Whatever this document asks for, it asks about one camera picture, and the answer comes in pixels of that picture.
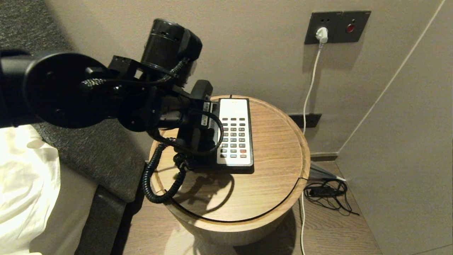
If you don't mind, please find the black telephone handset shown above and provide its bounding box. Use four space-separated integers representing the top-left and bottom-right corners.
173 80 214 171

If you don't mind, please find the black and white telephone base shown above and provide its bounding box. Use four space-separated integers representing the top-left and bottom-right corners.
184 97 255 174

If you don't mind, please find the black telephone cord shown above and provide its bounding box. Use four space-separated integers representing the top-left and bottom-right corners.
142 138 188 204

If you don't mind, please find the round wooden side table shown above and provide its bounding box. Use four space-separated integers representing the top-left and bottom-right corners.
149 95 311 247

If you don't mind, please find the grey fabric headboard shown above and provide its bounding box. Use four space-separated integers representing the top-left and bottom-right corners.
0 0 147 203

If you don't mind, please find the transparent folded umbrella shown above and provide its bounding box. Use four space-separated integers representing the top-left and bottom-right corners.
307 162 347 183

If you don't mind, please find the white power plug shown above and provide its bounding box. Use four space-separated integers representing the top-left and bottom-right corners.
315 27 329 49

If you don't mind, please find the white bedding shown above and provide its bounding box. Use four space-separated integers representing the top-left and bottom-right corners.
0 124 62 255

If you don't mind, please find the black low wall socket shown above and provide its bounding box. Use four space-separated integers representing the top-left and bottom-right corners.
288 113 322 129

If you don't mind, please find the white power cable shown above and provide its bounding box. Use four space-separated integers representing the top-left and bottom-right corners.
299 42 323 255

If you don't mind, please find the dark grey bed frame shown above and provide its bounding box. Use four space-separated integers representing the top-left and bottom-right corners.
75 186 128 255

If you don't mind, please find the black power adapter with cord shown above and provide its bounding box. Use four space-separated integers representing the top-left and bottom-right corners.
304 179 360 216

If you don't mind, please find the grey wall socket panel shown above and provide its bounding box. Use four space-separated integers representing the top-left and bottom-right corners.
304 11 371 45

